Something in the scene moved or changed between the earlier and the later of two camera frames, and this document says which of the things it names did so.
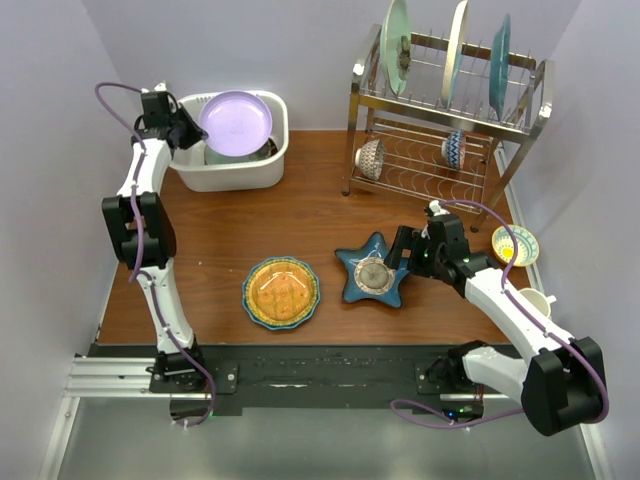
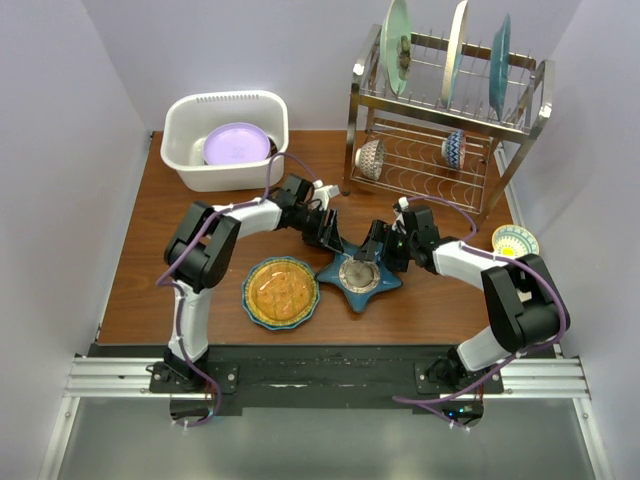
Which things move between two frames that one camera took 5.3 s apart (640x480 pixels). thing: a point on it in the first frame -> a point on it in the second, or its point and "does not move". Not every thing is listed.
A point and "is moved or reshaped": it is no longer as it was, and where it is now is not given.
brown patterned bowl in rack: [370, 158] does not move
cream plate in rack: [455, 50] does not move
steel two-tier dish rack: [441, 120] does not move
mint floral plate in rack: [395, 44] does not move
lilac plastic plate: [239, 123] is moved or reshaped
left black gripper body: [187, 132] -> [311, 224]
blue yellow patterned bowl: [504, 248] does not move
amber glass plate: [281, 292] does not move
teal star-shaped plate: [367, 273] is moved or reshaped
